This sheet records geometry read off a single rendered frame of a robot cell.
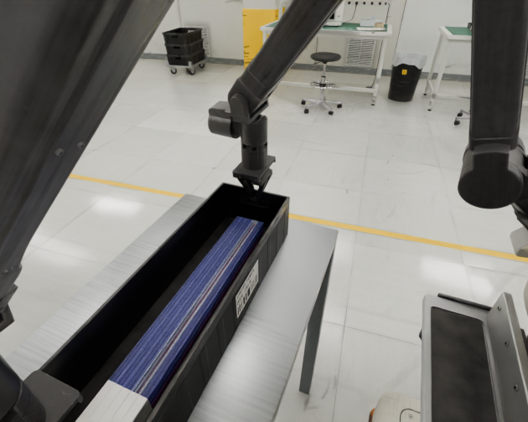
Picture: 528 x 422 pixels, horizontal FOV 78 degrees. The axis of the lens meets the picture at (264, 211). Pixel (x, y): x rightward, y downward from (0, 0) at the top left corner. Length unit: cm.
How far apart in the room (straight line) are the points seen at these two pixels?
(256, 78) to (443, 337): 50
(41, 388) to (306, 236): 58
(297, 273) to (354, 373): 87
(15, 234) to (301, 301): 54
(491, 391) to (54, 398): 51
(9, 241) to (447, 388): 50
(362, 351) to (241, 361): 105
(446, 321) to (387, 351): 104
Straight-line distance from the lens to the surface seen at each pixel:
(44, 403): 43
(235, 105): 63
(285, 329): 63
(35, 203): 18
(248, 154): 69
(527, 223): 62
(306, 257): 75
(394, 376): 157
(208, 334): 51
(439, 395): 52
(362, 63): 589
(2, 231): 19
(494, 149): 53
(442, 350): 56
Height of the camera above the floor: 132
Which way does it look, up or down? 36 degrees down
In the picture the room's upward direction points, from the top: straight up
